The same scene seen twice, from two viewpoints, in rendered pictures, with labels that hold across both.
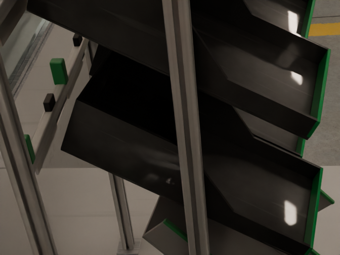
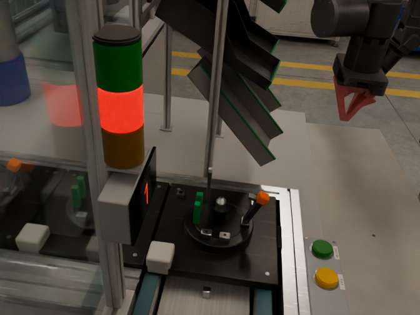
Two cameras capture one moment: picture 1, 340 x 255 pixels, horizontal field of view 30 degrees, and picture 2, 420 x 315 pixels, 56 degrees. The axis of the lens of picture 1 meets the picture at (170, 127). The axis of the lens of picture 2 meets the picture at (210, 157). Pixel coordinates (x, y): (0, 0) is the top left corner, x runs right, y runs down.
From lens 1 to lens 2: 0.35 m
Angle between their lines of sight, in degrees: 5
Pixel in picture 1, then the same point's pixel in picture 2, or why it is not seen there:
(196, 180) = (222, 29)
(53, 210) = not seen: hidden behind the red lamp
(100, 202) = (152, 108)
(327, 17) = (286, 75)
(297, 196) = (267, 69)
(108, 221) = (156, 116)
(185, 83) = not seen: outside the picture
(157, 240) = (194, 77)
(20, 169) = (136, 11)
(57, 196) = not seen: hidden behind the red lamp
